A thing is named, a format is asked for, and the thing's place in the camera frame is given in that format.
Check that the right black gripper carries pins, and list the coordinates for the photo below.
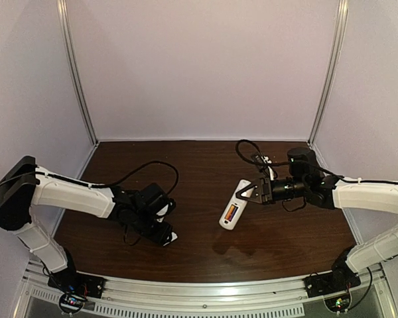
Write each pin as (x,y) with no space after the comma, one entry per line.
(265,191)

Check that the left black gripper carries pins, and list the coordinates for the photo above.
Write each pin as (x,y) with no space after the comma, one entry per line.
(160,236)

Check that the white remote control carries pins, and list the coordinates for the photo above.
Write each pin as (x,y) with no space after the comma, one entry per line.
(241,203)

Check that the purple AA battery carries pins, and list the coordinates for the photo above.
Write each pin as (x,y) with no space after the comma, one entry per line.
(232,211)

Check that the orange AA battery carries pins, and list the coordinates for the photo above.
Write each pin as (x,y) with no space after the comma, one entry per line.
(226,215)

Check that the white battery cover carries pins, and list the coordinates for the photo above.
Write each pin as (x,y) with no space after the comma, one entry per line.
(171,238)

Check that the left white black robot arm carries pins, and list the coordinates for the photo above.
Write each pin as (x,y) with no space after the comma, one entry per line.
(28,184)

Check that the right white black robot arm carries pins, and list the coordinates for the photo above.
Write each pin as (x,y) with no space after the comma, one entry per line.
(322,188)

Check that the left controller board with LEDs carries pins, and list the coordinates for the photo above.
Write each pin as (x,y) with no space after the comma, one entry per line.
(70,303)

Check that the controller board with leds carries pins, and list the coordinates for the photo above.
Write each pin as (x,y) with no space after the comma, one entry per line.
(338,303)
(70,303)

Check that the right controller board with LEDs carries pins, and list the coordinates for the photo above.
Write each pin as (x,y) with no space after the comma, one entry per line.
(338,303)

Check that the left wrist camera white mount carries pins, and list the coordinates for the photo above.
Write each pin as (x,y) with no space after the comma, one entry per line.
(160,216)

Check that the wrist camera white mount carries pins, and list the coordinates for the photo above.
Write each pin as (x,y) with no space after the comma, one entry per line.
(263,165)
(160,216)

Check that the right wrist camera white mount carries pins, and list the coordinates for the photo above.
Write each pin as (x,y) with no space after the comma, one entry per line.
(263,165)

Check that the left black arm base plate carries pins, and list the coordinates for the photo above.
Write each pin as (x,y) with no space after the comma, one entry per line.
(71,281)

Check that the white slotted cable duct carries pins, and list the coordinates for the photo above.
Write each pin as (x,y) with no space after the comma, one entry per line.
(40,302)

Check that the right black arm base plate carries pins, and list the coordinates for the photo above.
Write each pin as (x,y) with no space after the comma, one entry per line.
(331,282)

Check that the curved aluminium front rail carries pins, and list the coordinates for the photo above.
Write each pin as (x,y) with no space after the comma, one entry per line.
(218,296)

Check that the right aluminium frame post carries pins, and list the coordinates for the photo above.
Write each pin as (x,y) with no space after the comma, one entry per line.
(335,53)

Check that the aluminium frame post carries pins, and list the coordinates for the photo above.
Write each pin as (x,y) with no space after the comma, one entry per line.
(335,53)
(63,16)

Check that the left aluminium frame post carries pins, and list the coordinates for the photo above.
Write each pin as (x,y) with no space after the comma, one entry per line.
(63,16)

